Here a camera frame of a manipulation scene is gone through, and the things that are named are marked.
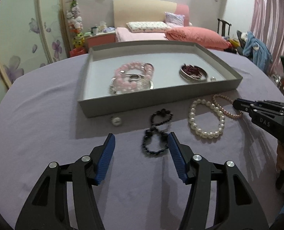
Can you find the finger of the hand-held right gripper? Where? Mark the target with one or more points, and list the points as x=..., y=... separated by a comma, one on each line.
x=264, y=111
x=242, y=103

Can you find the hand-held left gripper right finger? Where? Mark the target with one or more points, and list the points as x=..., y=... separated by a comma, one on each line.
x=178, y=158

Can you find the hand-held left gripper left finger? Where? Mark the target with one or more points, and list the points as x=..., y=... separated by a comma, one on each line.
x=106, y=158

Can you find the pearl stud earring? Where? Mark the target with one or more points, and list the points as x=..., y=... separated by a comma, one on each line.
x=115, y=121
x=213, y=78

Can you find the wide silver bangle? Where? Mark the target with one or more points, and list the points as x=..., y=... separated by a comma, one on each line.
x=192, y=81

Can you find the thin silver bangle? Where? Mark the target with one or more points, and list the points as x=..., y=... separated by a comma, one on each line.
x=152, y=85

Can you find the grey cardboard tray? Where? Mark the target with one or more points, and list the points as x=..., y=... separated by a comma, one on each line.
x=98, y=76

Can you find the person's right hand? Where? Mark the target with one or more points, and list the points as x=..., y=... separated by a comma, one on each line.
x=281, y=158

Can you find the purple tablecloth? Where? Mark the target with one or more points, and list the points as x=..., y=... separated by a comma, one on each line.
x=60, y=136

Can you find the blue garment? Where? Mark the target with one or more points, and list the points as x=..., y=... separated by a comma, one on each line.
x=257, y=50

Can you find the colourful toy pile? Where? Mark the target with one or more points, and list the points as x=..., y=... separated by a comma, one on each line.
x=232, y=42

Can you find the dark wooden chair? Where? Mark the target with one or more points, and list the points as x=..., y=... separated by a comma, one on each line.
x=222, y=27

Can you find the salmon quilt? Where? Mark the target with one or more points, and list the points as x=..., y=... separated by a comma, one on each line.
x=197, y=36

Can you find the pink curtain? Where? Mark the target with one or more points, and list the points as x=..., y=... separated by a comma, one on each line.
x=269, y=14

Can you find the floral cushion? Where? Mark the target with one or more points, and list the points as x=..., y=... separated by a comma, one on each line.
x=174, y=19

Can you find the red trash bin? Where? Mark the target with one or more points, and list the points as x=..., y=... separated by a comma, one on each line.
x=77, y=52

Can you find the orange bedside table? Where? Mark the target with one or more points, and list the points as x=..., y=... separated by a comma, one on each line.
x=101, y=39

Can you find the flat patterned pillow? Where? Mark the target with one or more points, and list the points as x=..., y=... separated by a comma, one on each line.
x=148, y=26

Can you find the bed with pink sheet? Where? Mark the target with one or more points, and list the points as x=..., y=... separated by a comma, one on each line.
x=137, y=36

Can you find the blue cloth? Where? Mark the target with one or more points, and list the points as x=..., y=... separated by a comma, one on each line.
x=109, y=30

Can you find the tissue box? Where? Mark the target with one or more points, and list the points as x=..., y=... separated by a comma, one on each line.
x=103, y=25

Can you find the cream and pink headboard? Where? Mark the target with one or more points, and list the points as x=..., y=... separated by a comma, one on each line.
x=144, y=10

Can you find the plush toy column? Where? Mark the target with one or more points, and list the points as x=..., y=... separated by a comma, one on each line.
x=75, y=21

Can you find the floral sliding door wardrobe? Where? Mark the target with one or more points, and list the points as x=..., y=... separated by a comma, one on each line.
x=19, y=40

